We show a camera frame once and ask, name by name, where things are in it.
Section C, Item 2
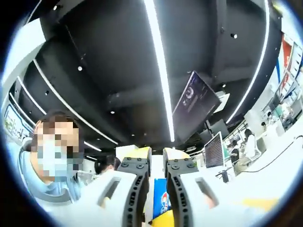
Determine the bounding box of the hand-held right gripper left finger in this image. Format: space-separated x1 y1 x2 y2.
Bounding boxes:
72 146 152 227

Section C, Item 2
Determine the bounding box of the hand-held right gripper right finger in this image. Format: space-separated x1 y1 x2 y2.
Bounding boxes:
162 148 237 227

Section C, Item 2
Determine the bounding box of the silver laptop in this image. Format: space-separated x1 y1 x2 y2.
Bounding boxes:
204 131 226 169

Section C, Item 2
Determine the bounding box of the dark hanging monitor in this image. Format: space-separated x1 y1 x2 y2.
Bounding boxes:
172 70 222 143

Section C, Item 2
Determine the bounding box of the white ceiling air conditioner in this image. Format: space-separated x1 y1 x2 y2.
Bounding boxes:
215 93 231 112

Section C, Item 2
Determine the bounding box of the person in light blue shirt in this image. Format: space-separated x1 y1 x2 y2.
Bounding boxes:
7 141 82 209

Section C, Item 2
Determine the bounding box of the grey shelf rack with bins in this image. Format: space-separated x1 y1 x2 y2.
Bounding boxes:
274 35 303 123

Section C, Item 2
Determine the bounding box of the grey worn strap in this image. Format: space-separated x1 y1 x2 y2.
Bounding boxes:
29 185 73 205

